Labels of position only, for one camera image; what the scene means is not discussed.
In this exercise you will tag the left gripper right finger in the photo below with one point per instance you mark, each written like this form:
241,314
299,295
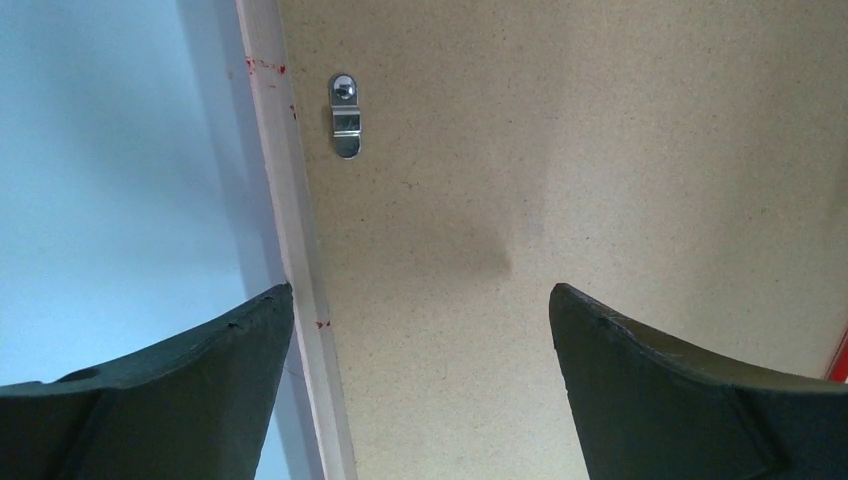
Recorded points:
648,405

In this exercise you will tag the brown cardboard backing board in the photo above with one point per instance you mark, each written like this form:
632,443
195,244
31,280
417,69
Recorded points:
683,162

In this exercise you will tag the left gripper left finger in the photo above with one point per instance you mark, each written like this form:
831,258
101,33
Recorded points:
196,405

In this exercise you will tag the orange wooden picture frame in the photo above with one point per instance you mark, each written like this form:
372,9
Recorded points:
278,118

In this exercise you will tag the small metal turn clip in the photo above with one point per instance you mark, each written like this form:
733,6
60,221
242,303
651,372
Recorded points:
345,116

